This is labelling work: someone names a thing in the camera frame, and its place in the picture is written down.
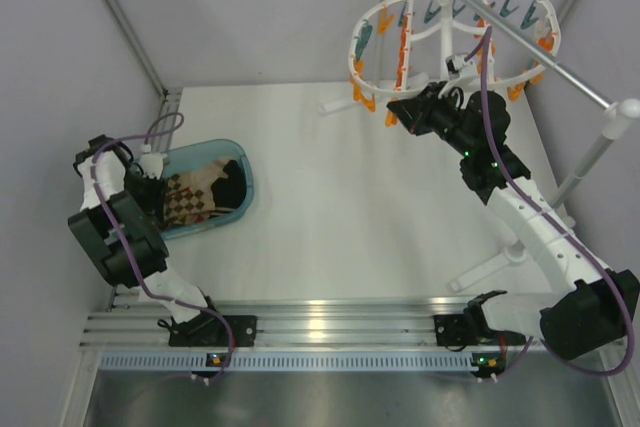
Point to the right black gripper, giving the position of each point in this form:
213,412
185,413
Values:
416,112

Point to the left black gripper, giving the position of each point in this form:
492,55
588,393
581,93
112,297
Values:
155,199

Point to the orange clothes peg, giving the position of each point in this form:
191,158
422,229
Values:
359,95
390,119

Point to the teal plastic basket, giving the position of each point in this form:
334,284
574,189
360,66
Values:
191,157

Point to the white round clip hanger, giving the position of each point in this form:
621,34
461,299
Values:
396,39

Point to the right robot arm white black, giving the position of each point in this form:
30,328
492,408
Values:
588,305

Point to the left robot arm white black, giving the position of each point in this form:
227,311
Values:
117,227

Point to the beige sock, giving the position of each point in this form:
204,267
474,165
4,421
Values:
210,172

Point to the black striped sock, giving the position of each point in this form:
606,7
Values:
229,188

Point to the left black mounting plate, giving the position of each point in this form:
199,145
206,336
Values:
240,329

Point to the black mounting plate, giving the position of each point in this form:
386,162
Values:
240,329
455,332

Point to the white rack base foot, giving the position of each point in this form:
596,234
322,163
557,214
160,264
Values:
511,256

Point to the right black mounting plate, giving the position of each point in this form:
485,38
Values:
455,332

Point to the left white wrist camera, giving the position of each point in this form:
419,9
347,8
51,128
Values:
151,162

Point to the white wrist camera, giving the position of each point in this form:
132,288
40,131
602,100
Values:
151,162
462,71

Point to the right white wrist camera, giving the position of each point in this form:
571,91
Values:
462,71

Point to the perforated grey cable duct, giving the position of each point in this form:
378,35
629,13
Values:
303,361

